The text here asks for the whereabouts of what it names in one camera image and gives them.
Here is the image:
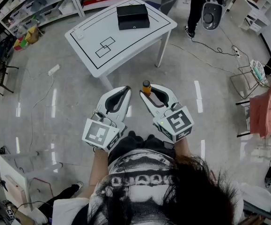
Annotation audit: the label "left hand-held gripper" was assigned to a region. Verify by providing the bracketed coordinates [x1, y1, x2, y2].
[82, 85, 132, 152]

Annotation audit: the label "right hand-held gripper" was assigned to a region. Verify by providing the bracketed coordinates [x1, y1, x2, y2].
[139, 83, 195, 143]

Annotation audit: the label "orange screwdriver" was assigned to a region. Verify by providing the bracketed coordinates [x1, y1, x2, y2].
[142, 80, 153, 96]

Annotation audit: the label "black box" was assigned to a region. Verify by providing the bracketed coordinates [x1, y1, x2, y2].
[116, 3, 150, 31]

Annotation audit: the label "person's left forearm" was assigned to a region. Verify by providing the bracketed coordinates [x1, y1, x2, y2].
[74, 148, 109, 199]

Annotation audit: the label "person's right forearm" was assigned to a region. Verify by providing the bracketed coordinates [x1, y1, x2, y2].
[174, 137, 197, 159]

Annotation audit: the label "red green yellow toy block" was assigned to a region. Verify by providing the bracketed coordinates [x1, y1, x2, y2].
[13, 36, 29, 51]

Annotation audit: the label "person's black trousers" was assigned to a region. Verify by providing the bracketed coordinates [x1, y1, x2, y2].
[108, 130, 176, 166]

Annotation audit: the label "white table with black lines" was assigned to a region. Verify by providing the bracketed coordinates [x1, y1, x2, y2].
[64, 0, 178, 91]

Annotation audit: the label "white power strip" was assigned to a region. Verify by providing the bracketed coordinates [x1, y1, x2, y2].
[47, 64, 60, 76]
[231, 45, 241, 58]

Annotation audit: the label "white remote control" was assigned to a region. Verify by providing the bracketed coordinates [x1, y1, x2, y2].
[73, 27, 84, 40]

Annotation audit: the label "black and white printed t-shirt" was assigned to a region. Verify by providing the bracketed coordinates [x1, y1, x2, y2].
[52, 149, 271, 225]

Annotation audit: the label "grey oval device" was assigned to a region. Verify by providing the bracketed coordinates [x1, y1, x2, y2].
[201, 0, 227, 31]

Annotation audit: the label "blue chair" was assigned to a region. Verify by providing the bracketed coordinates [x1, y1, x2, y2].
[146, 0, 182, 16]

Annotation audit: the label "round patterned tray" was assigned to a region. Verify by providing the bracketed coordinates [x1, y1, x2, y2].
[249, 59, 269, 88]

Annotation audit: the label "pink jacket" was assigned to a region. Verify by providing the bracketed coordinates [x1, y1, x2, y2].
[249, 78, 271, 139]

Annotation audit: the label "white shelving unit with bins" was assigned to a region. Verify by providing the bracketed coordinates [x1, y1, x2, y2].
[0, 0, 133, 36]

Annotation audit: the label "small white table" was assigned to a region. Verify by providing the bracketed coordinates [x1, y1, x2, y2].
[0, 152, 63, 210]

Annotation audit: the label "white cubby shelf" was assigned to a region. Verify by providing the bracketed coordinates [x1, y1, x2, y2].
[238, 0, 271, 32]

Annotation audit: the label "wire frame stool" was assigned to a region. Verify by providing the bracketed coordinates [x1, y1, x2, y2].
[230, 64, 260, 99]

